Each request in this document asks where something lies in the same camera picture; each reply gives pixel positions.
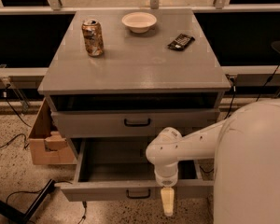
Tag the grey top drawer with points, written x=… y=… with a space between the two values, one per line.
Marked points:
x=129 y=124

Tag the grey drawer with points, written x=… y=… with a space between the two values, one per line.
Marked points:
x=110 y=169
x=129 y=124

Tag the grey drawer cabinet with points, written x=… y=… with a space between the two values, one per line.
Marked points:
x=136 y=72

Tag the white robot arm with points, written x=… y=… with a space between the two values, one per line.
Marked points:
x=246 y=151

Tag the black snack wrapper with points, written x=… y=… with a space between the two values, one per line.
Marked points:
x=181 y=42

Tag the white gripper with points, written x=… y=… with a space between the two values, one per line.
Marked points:
x=166 y=180

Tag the black stand leg left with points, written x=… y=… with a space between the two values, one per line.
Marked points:
x=22 y=213

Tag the white paper bowl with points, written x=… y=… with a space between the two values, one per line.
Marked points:
x=139 y=22

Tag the dented gold soda can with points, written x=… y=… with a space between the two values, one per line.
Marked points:
x=93 y=37

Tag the cardboard box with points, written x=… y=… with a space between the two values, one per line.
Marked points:
x=46 y=144

